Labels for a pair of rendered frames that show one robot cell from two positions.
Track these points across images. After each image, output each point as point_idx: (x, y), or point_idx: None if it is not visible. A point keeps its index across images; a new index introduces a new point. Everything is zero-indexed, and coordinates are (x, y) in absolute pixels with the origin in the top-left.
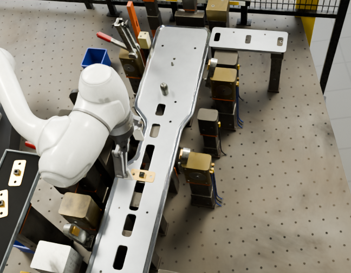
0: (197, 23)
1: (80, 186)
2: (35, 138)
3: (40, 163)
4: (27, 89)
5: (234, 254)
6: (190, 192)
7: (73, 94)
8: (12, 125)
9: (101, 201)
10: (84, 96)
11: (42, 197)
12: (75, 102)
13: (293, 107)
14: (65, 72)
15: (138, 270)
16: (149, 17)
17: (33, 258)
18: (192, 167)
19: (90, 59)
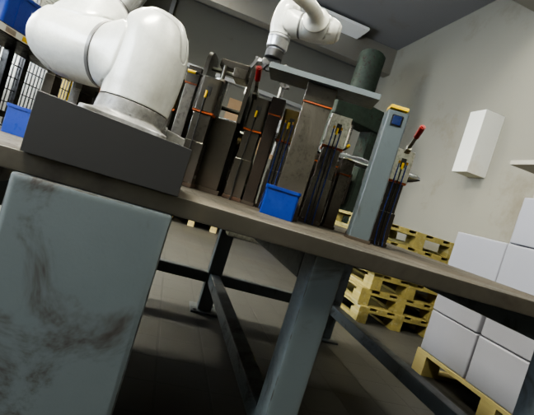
0: (93, 89)
1: (264, 124)
2: (324, 11)
3: (337, 20)
4: (3, 137)
5: None
6: None
7: (213, 55)
8: (316, 4)
9: (252, 161)
10: (299, 8)
11: (220, 199)
12: (208, 68)
13: None
14: (1, 132)
15: (319, 151)
16: (56, 77)
17: (346, 117)
18: None
19: (11, 122)
